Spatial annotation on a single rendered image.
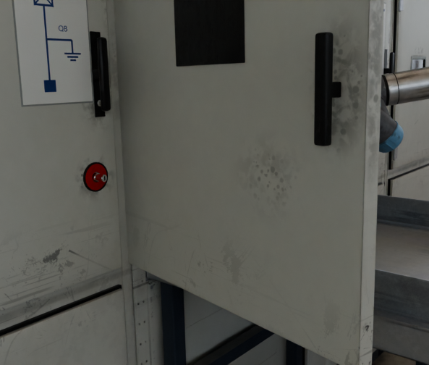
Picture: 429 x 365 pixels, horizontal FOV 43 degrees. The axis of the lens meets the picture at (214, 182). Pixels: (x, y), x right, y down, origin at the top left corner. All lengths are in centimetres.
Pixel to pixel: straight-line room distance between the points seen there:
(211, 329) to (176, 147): 65
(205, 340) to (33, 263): 61
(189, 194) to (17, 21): 42
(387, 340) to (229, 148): 40
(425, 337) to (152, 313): 65
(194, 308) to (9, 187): 63
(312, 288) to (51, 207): 51
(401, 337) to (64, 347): 63
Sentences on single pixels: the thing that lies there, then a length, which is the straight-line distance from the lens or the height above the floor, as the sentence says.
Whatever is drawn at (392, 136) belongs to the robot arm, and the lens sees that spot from 125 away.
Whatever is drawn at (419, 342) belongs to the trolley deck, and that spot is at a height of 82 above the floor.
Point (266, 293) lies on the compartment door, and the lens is 88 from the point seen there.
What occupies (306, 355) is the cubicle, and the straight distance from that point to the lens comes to 198.
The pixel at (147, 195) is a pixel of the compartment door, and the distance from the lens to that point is 111.
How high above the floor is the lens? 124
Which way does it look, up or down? 11 degrees down
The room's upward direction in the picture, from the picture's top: 1 degrees counter-clockwise
